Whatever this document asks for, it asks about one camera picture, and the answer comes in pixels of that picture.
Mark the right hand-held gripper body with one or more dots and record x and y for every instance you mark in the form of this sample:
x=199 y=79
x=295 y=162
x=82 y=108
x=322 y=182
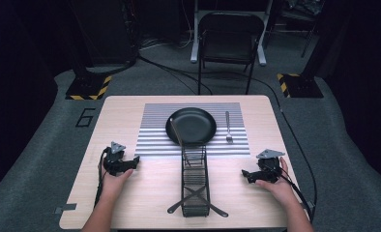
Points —
x=269 y=166

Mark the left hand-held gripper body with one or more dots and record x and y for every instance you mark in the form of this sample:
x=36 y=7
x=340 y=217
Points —
x=114 y=159

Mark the person's left hand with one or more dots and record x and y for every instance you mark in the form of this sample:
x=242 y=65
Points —
x=114 y=185

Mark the person's right hand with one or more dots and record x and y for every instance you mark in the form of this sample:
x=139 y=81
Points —
x=280 y=190

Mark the grey striped placemat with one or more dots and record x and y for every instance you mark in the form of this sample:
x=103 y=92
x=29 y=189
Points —
x=153 y=141

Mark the dark grey utensil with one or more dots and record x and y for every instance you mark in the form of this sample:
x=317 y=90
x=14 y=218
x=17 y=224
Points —
x=175 y=207
x=219 y=212

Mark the silver fork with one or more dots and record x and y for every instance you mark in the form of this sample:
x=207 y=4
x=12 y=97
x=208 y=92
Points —
x=228 y=127

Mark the grey tape strip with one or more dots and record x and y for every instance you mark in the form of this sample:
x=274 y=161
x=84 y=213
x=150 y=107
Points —
x=309 y=205
x=66 y=208

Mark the black round plate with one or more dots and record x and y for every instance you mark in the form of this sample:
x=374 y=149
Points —
x=193 y=125

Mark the black yellow striped stand base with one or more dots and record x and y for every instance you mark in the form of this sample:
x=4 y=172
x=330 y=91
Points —
x=301 y=85
x=87 y=87

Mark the black folding chair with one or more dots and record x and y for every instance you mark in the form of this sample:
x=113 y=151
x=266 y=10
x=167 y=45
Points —
x=195 y=48
x=227 y=45

